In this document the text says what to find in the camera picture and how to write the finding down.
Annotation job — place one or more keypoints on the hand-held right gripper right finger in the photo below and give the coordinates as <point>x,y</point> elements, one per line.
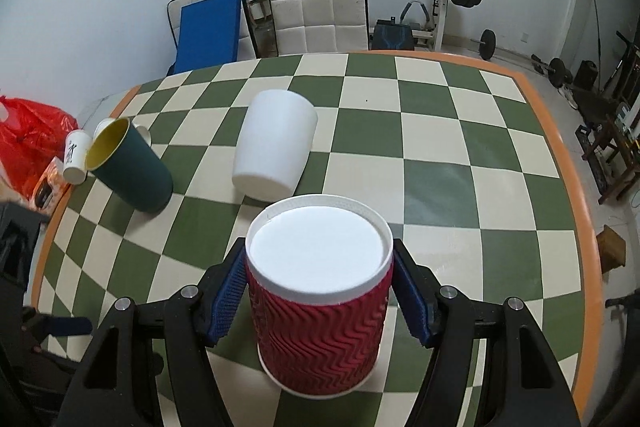
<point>413,307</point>

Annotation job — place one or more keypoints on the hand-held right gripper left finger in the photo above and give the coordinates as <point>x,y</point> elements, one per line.
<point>223,307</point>

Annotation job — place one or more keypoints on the red ribbed paper cup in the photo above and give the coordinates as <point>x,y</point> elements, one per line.
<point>320,302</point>

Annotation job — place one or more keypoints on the dark green cup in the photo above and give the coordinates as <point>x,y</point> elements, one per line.
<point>132,169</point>

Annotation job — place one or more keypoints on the white foam cup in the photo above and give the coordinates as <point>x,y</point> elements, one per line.
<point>275,147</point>

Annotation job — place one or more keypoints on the small white printed cup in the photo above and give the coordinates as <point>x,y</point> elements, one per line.
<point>74,159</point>

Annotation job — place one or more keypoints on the checkered tablecloth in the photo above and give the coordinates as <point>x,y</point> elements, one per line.
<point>320,147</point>

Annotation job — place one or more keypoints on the small wooden stool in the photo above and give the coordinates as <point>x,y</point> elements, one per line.
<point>611,248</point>

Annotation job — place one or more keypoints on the orange box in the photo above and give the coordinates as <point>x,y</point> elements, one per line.
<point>47,187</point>

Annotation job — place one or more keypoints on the dark wooden chair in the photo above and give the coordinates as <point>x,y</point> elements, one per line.
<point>607,142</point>

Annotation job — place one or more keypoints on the red plastic bag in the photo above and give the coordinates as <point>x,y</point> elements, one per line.
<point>27,137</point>

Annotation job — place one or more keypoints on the blue black exercise machine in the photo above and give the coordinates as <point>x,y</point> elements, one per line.
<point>395,36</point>

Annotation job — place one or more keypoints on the small barbell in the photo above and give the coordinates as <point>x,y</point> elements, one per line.
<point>492,47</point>

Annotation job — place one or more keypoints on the black dumbbell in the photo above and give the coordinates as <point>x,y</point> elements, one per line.
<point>556,71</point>

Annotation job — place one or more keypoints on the clear water jug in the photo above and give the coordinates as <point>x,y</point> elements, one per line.
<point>263,29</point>

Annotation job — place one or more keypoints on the blue cushioned chair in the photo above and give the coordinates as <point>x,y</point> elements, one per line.
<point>207,27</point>

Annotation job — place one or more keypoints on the white padded chair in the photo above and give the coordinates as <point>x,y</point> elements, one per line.
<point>317,9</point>

